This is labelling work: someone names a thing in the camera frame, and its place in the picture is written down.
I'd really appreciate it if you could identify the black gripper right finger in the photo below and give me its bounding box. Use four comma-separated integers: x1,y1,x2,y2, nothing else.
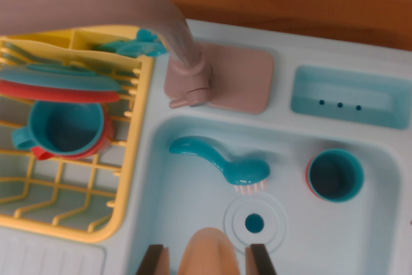
244,243,278,275

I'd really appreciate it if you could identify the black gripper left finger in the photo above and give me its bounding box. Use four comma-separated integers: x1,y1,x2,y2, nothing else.
135,244,171,275

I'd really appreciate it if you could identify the light blue toy sink unit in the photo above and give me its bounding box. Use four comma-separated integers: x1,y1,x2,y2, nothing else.
0,19,412,275

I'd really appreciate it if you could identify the teal dish brush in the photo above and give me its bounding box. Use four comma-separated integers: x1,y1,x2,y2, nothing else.
169,135,271,195

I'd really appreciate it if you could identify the yellow dish rack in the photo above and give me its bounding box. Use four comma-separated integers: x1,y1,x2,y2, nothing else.
0,25,155,243

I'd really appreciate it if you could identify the teal plate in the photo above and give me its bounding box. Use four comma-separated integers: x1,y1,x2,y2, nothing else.
0,64,123,93

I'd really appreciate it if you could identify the teal toy fork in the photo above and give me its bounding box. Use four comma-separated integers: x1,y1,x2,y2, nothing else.
136,28,170,59

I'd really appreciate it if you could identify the green-teal toy utensil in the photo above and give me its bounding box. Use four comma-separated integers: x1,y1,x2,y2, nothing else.
91,39,139,55

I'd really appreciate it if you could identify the grey toy faucet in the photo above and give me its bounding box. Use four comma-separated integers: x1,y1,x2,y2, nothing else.
0,0,214,110

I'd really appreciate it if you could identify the coral handleless cup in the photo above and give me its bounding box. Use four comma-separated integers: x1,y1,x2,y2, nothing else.
304,155,323,198

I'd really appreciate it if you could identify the teal handleless cup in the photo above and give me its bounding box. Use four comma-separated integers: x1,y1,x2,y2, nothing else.
308,148,365,204

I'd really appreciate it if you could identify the teal mug with handle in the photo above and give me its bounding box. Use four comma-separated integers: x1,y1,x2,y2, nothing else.
12,100,106,155

